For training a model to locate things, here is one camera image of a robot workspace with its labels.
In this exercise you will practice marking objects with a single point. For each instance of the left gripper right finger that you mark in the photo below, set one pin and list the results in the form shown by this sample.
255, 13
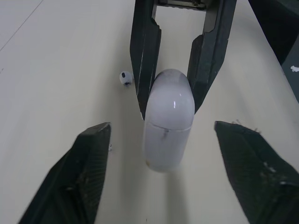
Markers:
261, 177

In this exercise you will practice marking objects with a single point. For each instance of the white earbud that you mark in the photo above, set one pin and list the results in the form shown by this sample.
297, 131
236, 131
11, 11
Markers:
125, 78

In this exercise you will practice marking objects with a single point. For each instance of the white earbud case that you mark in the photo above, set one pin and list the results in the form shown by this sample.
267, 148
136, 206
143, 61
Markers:
169, 121

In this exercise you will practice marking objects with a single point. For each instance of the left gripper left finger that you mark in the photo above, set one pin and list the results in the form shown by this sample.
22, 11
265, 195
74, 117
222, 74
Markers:
70, 182

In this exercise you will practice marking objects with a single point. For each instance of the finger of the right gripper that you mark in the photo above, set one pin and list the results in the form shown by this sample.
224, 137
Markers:
210, 56
144, 51

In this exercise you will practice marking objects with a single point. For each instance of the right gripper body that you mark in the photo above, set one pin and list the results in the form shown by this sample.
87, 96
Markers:
180, 3

